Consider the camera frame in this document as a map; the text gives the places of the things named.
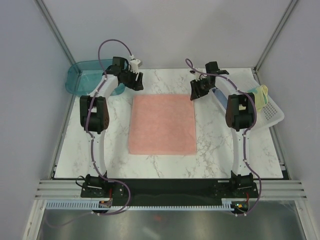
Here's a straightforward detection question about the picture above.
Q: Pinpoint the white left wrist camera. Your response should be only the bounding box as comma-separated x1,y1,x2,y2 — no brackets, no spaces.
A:
129,58,142,74

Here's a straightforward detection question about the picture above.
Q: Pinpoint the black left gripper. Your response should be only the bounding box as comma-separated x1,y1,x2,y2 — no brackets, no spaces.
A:
121,68,144,93

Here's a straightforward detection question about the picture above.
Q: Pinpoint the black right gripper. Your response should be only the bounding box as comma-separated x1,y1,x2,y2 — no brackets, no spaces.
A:
189,77,213,101

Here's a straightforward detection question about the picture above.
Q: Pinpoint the white slotted cable duct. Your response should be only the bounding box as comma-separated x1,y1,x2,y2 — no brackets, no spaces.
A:
45,199,248,211

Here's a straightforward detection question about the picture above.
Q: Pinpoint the aluminium frame rail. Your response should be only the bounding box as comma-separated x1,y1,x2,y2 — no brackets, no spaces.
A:
35,178,307,200

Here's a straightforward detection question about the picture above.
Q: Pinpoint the blue towel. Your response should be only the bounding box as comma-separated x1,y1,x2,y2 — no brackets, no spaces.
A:
212,88,228,110

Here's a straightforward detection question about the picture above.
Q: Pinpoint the pink towel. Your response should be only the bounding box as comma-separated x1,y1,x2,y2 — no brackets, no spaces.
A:
128,94,197,156

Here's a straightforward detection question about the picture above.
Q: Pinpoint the teal transparent plastic bin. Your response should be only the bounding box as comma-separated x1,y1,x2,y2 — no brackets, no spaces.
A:
64,58,126,97

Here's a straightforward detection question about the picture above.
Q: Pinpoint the white perforated plastic basket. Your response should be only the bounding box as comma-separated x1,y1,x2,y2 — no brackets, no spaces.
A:
211,71,285,131

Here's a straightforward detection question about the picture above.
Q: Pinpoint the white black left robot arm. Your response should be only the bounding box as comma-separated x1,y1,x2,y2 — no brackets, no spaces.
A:
79,56,144,197

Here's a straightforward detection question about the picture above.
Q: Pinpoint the yellow green towel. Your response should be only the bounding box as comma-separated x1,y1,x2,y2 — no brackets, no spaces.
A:
248,84,269,112

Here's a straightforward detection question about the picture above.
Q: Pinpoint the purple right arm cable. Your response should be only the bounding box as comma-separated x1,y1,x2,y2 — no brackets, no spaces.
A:
184,58,263,217

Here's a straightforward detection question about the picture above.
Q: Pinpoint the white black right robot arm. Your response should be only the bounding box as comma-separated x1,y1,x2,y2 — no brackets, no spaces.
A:
185,58,257,197

